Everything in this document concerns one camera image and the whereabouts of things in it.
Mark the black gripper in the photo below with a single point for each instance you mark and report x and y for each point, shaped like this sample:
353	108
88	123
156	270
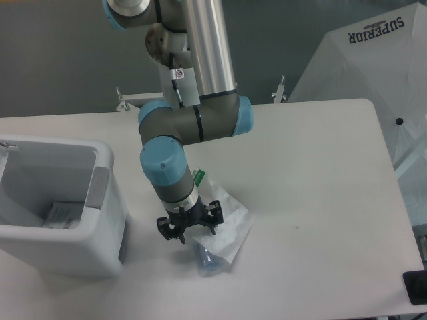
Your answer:
180	219

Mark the white plastic bag green tag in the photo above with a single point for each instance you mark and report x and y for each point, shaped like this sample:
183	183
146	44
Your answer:
238	220

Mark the clear plastic water bottle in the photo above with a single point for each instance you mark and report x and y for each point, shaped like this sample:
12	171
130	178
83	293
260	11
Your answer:
208	264

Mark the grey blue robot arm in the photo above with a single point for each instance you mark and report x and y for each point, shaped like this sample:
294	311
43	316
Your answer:
184	35

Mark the white plastic trash can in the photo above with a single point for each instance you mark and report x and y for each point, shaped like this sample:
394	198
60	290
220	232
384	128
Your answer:
38	170

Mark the paper sheet in bin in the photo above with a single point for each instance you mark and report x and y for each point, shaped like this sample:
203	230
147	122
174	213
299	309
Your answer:
64	215

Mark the black device at edge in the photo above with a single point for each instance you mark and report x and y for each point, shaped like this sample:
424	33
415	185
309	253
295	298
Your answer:
415	284

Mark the white Superior umbrella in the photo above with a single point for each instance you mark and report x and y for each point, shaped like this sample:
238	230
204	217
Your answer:
381	59

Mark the white metal mounting bracket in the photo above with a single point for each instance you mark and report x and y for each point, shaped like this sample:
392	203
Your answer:
128	101

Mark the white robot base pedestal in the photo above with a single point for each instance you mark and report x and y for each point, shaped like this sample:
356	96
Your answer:
185	83

